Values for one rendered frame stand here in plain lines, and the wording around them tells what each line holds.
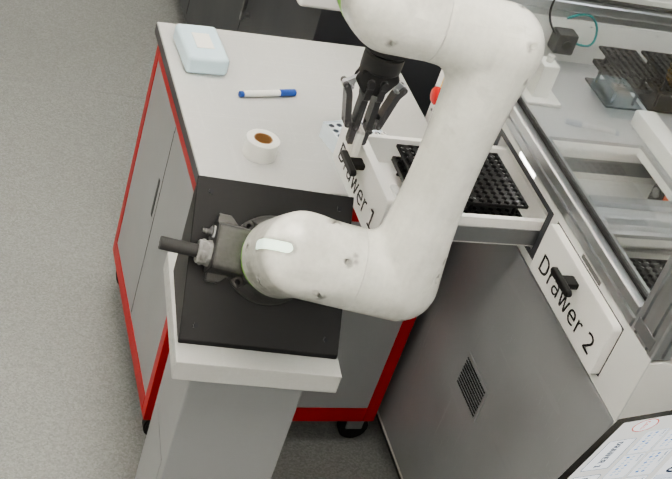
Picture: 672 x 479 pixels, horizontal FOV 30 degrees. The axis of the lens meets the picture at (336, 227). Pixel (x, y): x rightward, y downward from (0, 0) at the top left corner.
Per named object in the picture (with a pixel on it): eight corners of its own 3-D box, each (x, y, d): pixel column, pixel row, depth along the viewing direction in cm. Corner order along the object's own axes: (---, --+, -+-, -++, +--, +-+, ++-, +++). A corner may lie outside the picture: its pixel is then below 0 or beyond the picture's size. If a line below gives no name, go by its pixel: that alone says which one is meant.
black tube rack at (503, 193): (413, 225, 236) (423, 198, 232) (387, 170, 249) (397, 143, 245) (517, 232, 244) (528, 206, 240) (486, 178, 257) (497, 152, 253)
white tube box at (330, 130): (337, 159, 261) (342, 144, 259) (318, 135, 267) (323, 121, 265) (385, 154, 268) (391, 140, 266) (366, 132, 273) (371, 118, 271)
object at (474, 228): (379, 237, 230) (389, 211, 227) (344, 156, 249) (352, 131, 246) (567, 249, 244) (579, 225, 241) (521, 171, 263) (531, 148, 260)
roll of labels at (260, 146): (265, 168, 251) (270, 152, 249) (235, 153, 252) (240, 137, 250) (281, 155, 257) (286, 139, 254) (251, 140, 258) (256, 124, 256)
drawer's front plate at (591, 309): (589, 375, 217) (614, 329, 211) (528, 267, 239) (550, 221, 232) (597, 375, 218) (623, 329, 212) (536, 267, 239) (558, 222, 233)
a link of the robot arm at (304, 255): (321, 310, 204) (357, 309, 186) (229, 289, 200) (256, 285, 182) (338, 233, 206) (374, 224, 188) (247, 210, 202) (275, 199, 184)
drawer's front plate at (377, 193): (370, 249, 229) (388, 201, 223) (331, 156, 250) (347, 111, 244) (379, 250, 230) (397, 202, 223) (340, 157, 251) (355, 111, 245)
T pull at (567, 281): (564, 298, 219) (567, 292, 219) (548, 271, 225) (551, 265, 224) (582, 299, 221) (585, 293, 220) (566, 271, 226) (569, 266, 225)
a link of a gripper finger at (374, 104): (376, 71, 228) (383, 72, 229) (360, 122, 235) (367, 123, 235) (382, 83, 225) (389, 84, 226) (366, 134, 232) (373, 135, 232)
